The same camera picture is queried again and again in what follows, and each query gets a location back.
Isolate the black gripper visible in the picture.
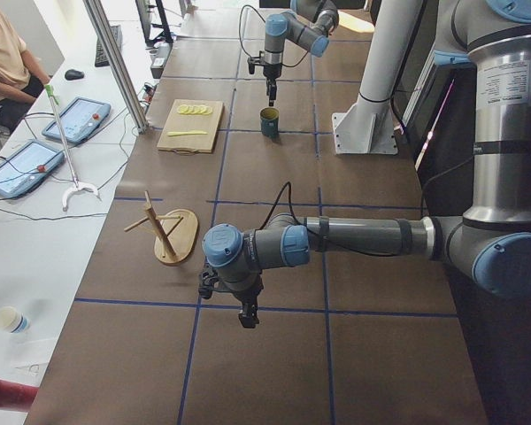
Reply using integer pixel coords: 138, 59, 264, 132
263, 64, 281, 106
233, 277, 264, 328

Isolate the teal ribbed mug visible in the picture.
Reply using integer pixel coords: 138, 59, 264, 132
259, 107, 279, 139

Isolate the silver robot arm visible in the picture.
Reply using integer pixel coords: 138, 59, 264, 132
198, 1, 531, 328
259, 1, 339, 107

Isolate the wooden cup storage rack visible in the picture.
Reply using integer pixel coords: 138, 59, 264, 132
124, 190, 199, 266

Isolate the white paper cup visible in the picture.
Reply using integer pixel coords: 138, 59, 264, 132
0, 305, 30, 342

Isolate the bamboo cutting board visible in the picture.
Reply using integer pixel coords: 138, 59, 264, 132
157, 99, 224, 153

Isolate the black box with label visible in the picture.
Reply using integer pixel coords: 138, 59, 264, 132
150, 42, 173, 80

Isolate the black keyboard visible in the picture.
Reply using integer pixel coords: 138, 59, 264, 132
94, 24, 124, 68

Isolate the far blue teach pendant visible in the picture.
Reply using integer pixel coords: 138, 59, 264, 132
55, 97, 112, 144

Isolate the blue teach pendant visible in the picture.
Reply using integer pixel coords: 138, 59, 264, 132
55, 97, 112, 144
0, 140, 65, 199

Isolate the black computer mouse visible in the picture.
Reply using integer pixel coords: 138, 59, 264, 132
65, 69, 85, 81

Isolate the white reacher grabber tool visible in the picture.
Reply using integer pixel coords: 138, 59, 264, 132
44, 84, 100, 212

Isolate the near blue teach pendant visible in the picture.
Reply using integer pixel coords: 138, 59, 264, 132
0, 140, 65, 199

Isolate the seated person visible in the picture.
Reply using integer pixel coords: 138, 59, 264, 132
0, 11, 50, 132

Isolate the red cylinder object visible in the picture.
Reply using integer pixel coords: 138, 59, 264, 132
0, 379, 39, 413

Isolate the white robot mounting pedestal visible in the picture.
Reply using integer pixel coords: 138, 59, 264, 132
332, 0, 424, 155

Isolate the aluminium frame post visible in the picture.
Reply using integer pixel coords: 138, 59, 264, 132
83, 0, 149, 134

